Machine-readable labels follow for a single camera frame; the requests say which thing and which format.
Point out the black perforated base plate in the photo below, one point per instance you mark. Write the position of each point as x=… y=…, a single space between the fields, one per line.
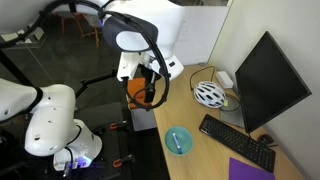
x=110 y=150

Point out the orange and black clamp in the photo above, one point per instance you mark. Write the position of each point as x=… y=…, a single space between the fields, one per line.
x=117 y=125
x=122 y=161

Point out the grey monitor base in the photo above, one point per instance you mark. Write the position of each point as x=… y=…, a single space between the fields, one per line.
x=231 y=116

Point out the teal bowl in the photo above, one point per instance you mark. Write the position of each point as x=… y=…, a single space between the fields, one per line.
x=186 y=146

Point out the yellow sticky note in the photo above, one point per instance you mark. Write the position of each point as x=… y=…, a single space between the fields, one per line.
x=226 y=103

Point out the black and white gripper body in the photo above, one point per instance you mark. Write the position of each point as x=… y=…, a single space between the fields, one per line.
x=149 y=75

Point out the whiteboard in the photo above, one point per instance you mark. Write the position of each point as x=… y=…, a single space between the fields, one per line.
x=200 y=36

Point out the blue marker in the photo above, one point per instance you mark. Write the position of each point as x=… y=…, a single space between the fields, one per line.
x=177 y=143

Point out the wooden leg chair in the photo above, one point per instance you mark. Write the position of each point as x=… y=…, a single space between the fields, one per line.
x=96 y=33

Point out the small white box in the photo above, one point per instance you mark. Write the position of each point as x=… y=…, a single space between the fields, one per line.
x=224 y=79

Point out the purple paper sheet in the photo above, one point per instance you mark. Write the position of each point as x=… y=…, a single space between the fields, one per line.
x=248 y=170

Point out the black keyboard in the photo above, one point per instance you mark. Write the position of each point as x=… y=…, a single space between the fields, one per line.
x=236 y=141

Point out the white cabinet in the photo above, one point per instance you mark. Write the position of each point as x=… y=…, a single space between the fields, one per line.
x=143 y=119

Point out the black computer monitor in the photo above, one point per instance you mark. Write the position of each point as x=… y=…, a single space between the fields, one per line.
x=266 y=83

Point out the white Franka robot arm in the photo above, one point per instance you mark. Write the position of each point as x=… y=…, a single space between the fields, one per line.
x=50 y=116

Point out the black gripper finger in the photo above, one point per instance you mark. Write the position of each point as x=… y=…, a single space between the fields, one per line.
x=150 y=94

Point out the orange box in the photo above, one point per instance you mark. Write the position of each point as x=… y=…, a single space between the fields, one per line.
x=135 y=90

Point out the white bicycle helmet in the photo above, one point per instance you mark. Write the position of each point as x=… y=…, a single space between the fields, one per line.
x=209 y=94

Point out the black computer mouse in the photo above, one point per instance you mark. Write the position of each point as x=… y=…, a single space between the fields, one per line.
x=266 y=139

